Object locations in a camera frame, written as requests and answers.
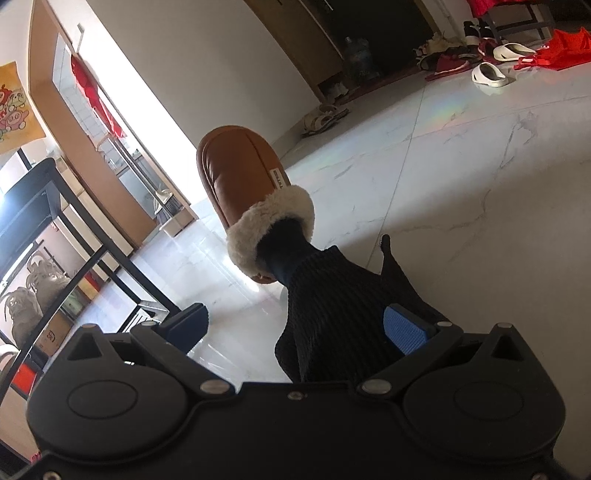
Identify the black knit sock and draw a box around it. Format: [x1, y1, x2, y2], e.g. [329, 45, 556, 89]
[257, 220, 451, 384]

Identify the black and white sneaker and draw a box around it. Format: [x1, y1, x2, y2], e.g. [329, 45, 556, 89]
[463, 18, 497, 47]

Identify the black metal table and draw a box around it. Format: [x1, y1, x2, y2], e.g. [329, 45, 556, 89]
[0, 158, 182, 407]

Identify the yellow cartoon wall poster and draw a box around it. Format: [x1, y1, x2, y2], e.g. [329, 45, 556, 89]
[0, 61, 47, 154]

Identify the water jug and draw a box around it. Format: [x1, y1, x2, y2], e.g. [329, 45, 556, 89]
[344, 37, 380, 80]

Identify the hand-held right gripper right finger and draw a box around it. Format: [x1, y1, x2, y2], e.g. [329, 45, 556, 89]
[356, 303, 523, 397]

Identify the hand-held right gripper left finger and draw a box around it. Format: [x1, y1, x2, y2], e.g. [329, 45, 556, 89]
[66, 302, 236, 397]

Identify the red hanging cloth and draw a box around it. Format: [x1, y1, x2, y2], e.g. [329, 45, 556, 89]
[70, 54, 127, 139]

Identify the brown fur-lined slipper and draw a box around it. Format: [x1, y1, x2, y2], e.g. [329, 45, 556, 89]
[197, 126, 315, 284]

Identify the beige strappy sandal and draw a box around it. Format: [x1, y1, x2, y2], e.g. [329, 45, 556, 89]
[302, 104, 352, 137]

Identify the dark red sneaker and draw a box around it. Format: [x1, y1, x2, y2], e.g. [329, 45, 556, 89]
[425, 52, 481, 82]

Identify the grey sneaker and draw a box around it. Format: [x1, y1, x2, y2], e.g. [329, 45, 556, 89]
[0, 286, 46, 347]
[27, 255, 73, 311]

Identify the white slide sandal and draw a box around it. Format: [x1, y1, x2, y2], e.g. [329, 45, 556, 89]
[493, 43, 536, 62]
[471, 62, 509, 88]

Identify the dark wooden cabinet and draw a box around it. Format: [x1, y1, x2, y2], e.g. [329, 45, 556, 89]
[244, 0, 435, 103]

